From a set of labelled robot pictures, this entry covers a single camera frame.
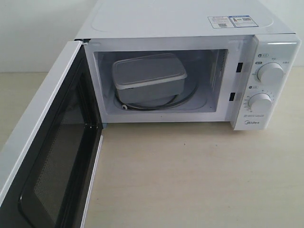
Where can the white plastic lidded container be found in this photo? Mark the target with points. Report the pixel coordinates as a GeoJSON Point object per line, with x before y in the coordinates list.
{"type": "Point", "coordinates": [147, 78]}

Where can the white microwave door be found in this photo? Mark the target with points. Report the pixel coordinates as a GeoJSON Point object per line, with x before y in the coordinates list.
{"type": "Point", "coordinates": [47, 164]}

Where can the white microwave oven body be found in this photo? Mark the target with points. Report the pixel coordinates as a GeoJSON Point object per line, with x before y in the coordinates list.
{"type": "Point", "coordinates": [224, 61]}

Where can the glass turntable plate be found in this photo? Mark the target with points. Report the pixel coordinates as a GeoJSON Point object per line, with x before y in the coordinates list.
{"type": "Point", "coordinates": [170, 104]}

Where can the lower white control knob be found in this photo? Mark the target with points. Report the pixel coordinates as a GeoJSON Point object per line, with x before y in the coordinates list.
{"type": "Point", "coordinates": [260, 102]}

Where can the white control knob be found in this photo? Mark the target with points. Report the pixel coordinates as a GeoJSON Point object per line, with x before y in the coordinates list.
{"type": "Point", "coordinates": [270, 73]}
{"type": "Point", "coordinates": [260, 102]}

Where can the blue white label sticker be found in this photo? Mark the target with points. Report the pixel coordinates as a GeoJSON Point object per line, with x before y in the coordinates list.
{"type": "Point", "coordinates": [238, 21]}

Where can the upper white control knob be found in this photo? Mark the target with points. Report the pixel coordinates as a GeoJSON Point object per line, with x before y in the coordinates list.
{"type": "Point", "coordinates": [270, 73]}

